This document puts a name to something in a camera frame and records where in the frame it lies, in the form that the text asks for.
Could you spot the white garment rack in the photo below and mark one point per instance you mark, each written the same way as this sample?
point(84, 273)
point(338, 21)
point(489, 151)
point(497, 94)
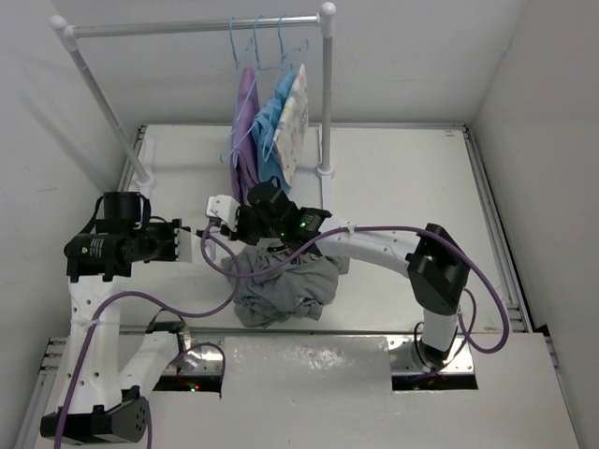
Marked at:
point(139, 172)

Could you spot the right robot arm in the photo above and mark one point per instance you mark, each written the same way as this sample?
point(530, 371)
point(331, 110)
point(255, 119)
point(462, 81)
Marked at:
point(432, 265)

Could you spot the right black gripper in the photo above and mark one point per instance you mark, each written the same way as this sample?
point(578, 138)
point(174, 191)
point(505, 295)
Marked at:
point(239, 231)

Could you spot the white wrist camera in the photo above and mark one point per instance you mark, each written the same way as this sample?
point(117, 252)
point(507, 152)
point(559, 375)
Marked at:
point(223, 208)
point(186, 246)

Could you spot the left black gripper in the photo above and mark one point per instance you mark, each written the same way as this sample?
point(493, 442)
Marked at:
point(168, 227)

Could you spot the light blue hanger with purple shirt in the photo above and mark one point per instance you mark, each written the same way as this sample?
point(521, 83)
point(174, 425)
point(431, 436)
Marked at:
point(246, 57)

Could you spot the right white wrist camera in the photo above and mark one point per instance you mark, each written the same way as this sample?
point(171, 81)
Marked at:
point(223, 208)

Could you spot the grey t shirt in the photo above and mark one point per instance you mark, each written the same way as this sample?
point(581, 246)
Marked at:
point(300, 289)

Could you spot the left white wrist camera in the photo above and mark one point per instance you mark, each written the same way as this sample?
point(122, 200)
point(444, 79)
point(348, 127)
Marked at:
point(186, 246)

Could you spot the light blue t shirt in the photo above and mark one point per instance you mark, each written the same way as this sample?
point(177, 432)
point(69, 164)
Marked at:
point(263, 129)

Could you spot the light blue hanger with patterned shirt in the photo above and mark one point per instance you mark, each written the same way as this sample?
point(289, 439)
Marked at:
point(290, 55)

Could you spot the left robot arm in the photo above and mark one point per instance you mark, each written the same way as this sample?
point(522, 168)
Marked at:
point(100, 402)

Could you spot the white front cover panel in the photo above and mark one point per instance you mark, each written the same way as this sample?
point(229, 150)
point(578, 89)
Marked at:
point(335, 392)

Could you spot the light blue wire hanger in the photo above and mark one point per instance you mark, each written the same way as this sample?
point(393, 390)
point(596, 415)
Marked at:
point(207, 246)

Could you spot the white patterned t shirt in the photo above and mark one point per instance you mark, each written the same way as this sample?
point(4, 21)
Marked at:
point(292, 125)

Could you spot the purple t shirt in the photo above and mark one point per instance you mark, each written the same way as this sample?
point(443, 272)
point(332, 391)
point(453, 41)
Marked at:
point(243, 164)

